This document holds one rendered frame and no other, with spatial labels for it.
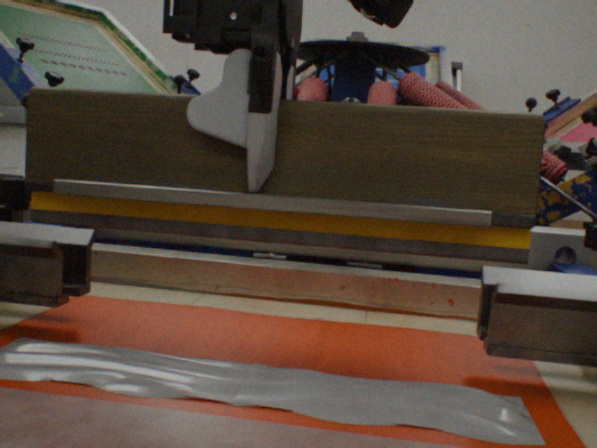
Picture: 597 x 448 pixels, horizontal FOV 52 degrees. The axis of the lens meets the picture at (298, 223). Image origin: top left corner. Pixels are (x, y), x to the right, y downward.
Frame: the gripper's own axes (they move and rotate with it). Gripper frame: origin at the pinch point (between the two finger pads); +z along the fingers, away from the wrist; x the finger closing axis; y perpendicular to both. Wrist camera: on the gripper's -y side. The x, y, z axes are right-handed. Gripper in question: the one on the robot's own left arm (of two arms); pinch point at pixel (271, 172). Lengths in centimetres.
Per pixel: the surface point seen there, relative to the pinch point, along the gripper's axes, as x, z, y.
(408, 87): -71, -14, -11
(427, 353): -5.5, 13.5, -12.6
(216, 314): -10.1, 13.6, 6.0
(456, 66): -400, -65, -50
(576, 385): -1.9, 13.5, -22.8
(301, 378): 4.2, 13.1, -3.7
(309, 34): -415, -84, 55
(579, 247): -23.8, 6.2, -28.7
